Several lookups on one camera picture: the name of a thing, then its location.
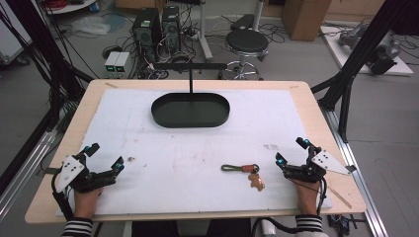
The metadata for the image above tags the gingerbread man keychain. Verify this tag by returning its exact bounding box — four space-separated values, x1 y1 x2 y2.
220 163 266 193

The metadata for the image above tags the slim black computer tower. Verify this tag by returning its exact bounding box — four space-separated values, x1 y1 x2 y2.
160 5 182 54

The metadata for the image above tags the black stand with tray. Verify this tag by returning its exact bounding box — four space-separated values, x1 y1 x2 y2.
150 61 231 129

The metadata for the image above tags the black round stool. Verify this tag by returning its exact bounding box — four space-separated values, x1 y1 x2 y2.
224 29 270 81

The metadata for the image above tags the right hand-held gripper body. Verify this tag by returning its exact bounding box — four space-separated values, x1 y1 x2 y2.
283 147 352 185

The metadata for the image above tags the white floor board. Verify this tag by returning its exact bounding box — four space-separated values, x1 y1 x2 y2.
319 25 415 77

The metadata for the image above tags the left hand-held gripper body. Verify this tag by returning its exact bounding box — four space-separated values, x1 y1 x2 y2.
53 153 118 195

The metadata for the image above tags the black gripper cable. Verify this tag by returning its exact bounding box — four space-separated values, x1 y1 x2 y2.
251 177 328 236
50 168 75 221

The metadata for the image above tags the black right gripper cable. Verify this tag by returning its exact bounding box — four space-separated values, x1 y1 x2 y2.
251 177 328 236

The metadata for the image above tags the clear plastic bag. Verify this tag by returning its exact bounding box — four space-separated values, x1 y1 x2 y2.
69 15 112 37

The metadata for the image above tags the grey robot device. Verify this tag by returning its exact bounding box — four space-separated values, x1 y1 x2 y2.
338 23 402 76

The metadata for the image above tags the white desk leg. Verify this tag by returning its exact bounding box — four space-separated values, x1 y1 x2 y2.
197 0 214 62

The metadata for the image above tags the thin wooden stick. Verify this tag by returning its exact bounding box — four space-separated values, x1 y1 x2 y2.
326 185 354 210

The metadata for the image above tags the white round table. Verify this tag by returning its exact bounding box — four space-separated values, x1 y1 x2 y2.
42 0 99 16

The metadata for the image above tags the person's right hand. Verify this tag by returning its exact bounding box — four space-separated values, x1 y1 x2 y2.
292 180 323 217

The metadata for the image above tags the white power supply unit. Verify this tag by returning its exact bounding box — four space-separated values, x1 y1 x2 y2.
104 50 121 79
114 51 131 79

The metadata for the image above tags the brown cardboard box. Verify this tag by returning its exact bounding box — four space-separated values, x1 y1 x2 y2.
281 0 333 42

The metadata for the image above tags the white foam mat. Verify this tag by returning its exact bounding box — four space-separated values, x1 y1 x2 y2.
54 87 334 217

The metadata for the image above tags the person's left hand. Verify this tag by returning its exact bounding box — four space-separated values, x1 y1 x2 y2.
73 187 104 219

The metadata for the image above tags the circuit board with wires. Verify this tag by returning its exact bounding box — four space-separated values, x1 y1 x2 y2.
326 213 365 237

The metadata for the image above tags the black metal frame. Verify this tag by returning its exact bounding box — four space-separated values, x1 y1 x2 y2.
0 0 95 196
310 0 419 144

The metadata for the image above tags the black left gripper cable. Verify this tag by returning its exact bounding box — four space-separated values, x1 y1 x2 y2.
50 168 75 221

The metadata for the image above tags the aluminium rail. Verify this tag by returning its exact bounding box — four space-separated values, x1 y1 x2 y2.
0 129 58 221
321 108 389 237

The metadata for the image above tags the large black computer tower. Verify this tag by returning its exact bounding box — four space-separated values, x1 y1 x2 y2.
131 7 163 63

